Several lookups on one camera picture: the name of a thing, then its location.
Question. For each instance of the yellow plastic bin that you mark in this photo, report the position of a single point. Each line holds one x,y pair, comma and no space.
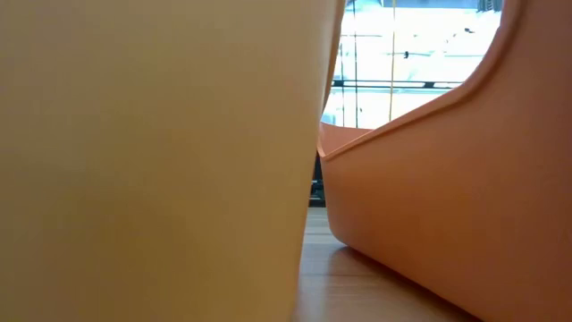
156,156

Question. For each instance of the orange plastic bin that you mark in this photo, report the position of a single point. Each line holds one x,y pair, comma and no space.
447,201

